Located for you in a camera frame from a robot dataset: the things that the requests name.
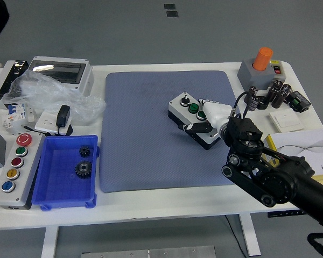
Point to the white table leg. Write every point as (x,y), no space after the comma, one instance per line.
(250,236)
(49,242)

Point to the clear plastic bag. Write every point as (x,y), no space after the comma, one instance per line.
(43,91)

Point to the small black plastic part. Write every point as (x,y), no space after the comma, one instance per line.
(264,103)

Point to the white blue circuit breaker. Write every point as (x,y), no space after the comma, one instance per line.
(14,115)

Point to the white wall switch plate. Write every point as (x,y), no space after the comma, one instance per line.
(285,119)

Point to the grey switch base block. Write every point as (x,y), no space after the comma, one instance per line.
(249,74)

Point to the grey four-button control box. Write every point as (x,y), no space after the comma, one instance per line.
(181,111)

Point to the grey distribution box clear lid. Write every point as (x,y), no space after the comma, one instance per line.
(59,70)

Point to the black cylindrical capacitor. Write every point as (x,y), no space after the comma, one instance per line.
(255,103)
(278,99)
(254,90)
(272,94)
(286,90)
(277,84)

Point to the black table height controller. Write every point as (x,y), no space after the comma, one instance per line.
(282,214)

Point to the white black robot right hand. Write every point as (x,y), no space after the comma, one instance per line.
(216,113)

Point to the orange cylinder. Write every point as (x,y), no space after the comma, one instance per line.
(262,59)

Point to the blue plastic bin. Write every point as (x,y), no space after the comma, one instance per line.
(59,185)

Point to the grey five-button control box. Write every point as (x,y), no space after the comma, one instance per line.
(5,193)

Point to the grey metal floor plate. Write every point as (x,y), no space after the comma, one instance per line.
(150,252)

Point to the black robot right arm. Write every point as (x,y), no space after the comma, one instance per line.
(282,177)

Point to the small black gear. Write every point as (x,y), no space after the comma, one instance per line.
(84,151)

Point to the white box glossy black panel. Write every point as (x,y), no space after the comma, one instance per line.
(0,78)

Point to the dark floor outlet cover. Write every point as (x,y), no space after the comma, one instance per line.
(169,6)
(172,14)

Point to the blue-grey cushion mat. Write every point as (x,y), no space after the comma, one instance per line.
(140,134)

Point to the large black gear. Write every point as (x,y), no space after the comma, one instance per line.
(83,169)

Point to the white wall socket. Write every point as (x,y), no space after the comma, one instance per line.
(45,121)

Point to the black module green terminals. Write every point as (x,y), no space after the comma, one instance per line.
(298,102)

